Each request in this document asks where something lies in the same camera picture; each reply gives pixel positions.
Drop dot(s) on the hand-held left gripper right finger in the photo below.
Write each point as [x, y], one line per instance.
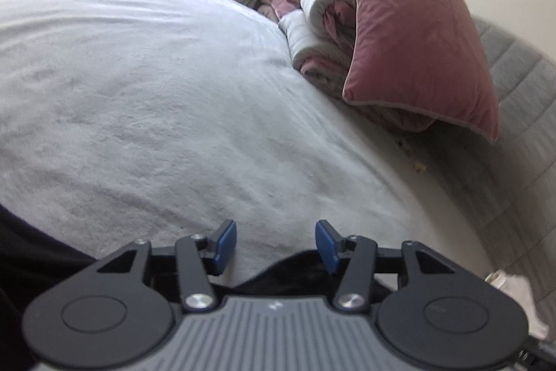
[328, 247]

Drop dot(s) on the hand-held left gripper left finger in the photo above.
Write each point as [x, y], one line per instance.
[226, 245]

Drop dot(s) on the black garment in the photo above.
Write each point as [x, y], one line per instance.
[26, 266]

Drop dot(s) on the small brown object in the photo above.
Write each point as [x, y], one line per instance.
[412, 156]

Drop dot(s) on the folded white garment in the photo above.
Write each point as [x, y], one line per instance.
[517, 297]

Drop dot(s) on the grey quilted headboard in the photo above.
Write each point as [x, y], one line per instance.
[512, 136]

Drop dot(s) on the folded grey pink quilt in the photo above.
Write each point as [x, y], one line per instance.
[317, 32]

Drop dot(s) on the pink velvet pillow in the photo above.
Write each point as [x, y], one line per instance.
[412, 40]

